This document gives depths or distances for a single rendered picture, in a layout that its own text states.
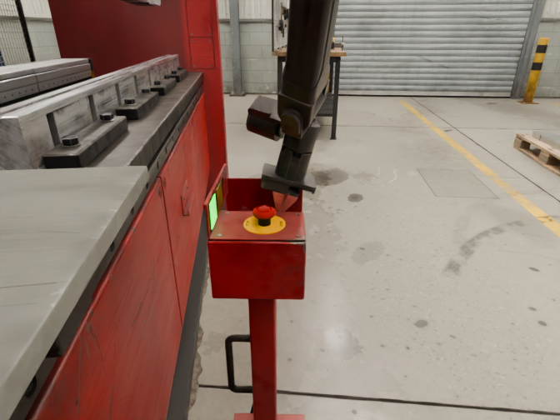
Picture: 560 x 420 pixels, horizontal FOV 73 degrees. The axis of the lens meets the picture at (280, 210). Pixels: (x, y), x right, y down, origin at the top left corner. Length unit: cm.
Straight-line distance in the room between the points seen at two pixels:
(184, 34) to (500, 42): 645
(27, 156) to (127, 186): 46
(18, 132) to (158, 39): 173
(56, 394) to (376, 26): 726
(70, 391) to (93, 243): 34
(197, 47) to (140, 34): 30
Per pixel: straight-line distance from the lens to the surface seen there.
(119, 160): 72
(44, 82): 139
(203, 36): 231
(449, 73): 778
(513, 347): 175
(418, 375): 151
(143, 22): 235
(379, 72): 750
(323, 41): 52
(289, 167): 68
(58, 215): 20
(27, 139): 68
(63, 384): 48
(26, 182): 26
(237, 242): 61
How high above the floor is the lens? 108
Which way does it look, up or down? 25 degrees down
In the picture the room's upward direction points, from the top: straight up
